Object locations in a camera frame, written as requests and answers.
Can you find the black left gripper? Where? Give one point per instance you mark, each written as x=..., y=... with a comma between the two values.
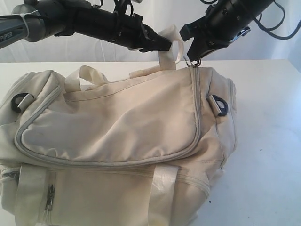
x=130, y=32

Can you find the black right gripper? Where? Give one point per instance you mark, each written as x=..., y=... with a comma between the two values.
x=221, y=25

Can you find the white backdrop curtain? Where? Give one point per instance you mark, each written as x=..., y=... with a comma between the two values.
x=223, y=23

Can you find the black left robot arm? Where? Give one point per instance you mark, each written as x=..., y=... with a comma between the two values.
x=35, y=20

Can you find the cream duffel bag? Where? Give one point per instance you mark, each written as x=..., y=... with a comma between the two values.
x=83, y=151

